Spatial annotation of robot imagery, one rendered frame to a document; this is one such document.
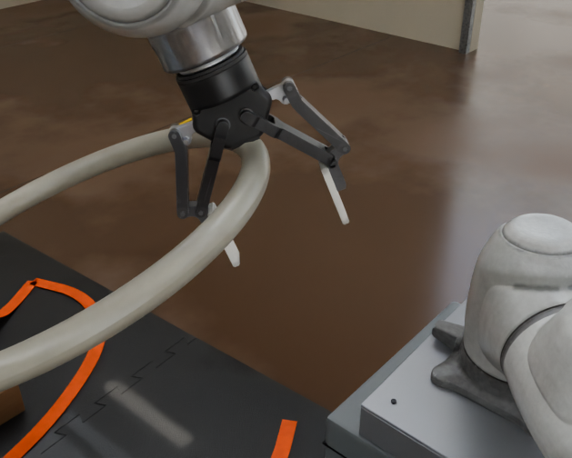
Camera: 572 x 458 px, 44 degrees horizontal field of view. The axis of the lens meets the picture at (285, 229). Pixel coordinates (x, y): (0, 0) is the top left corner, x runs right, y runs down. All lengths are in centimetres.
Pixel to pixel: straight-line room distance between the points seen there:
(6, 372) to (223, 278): 224
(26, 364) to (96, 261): 241
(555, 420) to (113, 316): 50
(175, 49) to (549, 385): 54
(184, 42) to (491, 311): 54
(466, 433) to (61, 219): 253
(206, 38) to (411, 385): 64
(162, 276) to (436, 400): 61
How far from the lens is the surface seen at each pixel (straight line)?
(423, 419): 107
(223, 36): 67
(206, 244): 60
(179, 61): 68
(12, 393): 231
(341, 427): 113
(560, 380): 84
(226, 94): 68
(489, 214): 333
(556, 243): 95
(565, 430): 84
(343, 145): 74
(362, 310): 264
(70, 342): 57
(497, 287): 96
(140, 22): 48
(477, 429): 107
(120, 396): 234
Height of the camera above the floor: 163
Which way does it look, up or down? 32 degrees down
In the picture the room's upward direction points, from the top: straight up
